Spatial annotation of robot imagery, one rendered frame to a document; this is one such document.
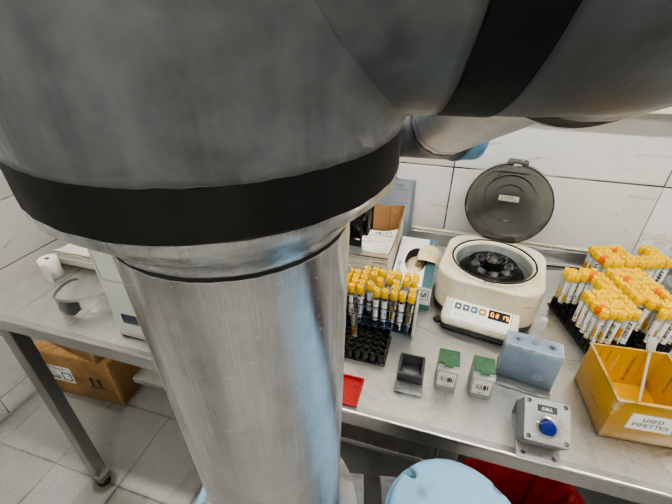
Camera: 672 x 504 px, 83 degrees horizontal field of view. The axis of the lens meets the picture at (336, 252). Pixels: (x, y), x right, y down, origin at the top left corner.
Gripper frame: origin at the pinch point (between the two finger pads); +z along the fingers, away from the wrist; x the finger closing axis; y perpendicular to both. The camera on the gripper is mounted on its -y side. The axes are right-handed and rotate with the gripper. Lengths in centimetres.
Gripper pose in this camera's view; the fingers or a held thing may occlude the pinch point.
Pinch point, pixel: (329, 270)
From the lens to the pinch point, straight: 71.9
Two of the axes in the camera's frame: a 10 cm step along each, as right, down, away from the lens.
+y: 9.3, 1.9, -3.0
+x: 3.6, -5.0, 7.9
